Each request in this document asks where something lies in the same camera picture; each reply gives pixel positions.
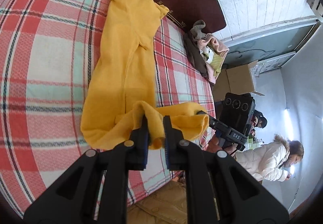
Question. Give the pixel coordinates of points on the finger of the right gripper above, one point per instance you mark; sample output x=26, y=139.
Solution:
x=205, y=120

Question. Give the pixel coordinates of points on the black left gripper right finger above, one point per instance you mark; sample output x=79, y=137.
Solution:
x=218, y=188

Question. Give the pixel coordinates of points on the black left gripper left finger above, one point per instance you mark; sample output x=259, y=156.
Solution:
x=94, y=188

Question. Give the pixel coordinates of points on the yellow garment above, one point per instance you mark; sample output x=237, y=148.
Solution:
x=122, y=86

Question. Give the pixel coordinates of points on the pile of mixed clothes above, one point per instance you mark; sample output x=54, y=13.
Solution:
x=205, y=52

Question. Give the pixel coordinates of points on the person in black cap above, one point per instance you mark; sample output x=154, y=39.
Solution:
x=258, y=121

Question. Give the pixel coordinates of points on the cardboard box by bed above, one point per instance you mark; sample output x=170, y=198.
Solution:
x=237, y=80

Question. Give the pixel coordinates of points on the tan quilted jacket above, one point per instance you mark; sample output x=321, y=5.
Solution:
x=166, y=205

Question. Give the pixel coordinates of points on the person in white coat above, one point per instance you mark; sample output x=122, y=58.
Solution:
x=269, y=162

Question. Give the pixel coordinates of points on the red plaid bed sheet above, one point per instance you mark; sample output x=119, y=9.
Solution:
x=49, y=49

